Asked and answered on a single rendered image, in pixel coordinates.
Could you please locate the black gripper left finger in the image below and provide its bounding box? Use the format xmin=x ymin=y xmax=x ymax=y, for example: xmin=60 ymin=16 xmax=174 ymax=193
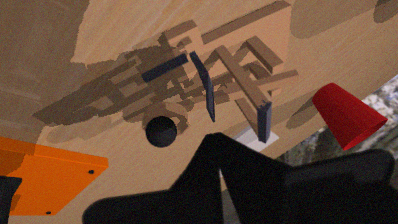
xmin=81 ymin=133 xmax=224 ymax=224

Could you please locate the black ball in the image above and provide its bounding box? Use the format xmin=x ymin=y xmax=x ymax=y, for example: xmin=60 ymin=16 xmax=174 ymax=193
xmin=146 ymin=116 xmax=177 ymax=148

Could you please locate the white flat rectangular sheet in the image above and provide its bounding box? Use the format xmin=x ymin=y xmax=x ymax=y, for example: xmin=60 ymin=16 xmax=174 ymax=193
xmin=232 ymin=125 xmax=279 ymax=152

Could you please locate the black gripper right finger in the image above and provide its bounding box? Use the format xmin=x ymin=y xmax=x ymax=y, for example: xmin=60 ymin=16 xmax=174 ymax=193
xmin=213 ymin=132 xmax=395 ymax=224

